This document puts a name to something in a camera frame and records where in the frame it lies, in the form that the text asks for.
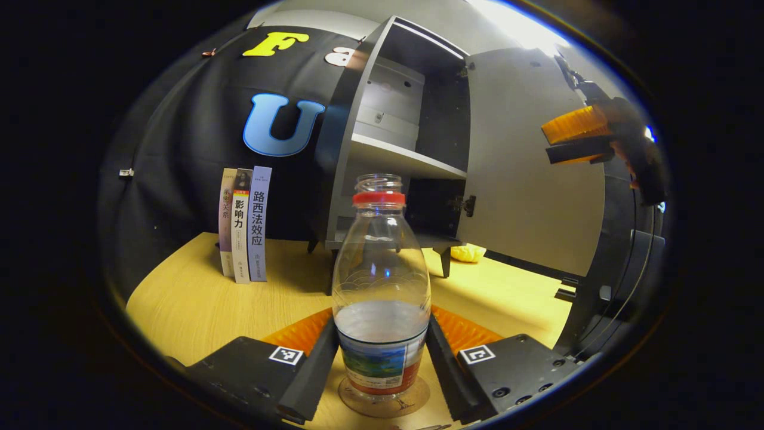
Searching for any clear plastic bottle red ring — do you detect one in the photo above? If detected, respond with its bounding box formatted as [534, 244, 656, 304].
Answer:
[331, 173, 432, 400]

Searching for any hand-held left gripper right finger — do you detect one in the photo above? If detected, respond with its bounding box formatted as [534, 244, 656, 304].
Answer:
[425, 305, 581, 425]

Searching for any beige cabinet door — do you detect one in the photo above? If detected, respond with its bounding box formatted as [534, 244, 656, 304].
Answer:
[457, 47, 606, 278]

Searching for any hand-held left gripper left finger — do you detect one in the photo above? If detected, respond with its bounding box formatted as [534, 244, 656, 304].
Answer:
[164, 308, 341, 426]

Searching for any black backdrop cloth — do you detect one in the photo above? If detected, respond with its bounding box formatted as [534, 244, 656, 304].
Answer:
[98, 24, 669, 359]

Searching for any pale yellow round object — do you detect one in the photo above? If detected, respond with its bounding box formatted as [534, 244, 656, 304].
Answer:
[451, 244, 487, 263]

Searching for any white spine book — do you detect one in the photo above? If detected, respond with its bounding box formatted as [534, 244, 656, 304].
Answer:
[231, 168, 253, 284]

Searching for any lavender spine book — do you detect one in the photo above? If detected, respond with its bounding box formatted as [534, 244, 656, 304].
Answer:
[247, 166, 272, 282]

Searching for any round brown coaster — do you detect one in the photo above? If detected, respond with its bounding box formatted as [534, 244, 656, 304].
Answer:
[338, 373, 432, 419]

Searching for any dark grey cabinet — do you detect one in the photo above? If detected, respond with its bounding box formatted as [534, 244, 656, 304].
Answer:
[313, 15, 478, 296]

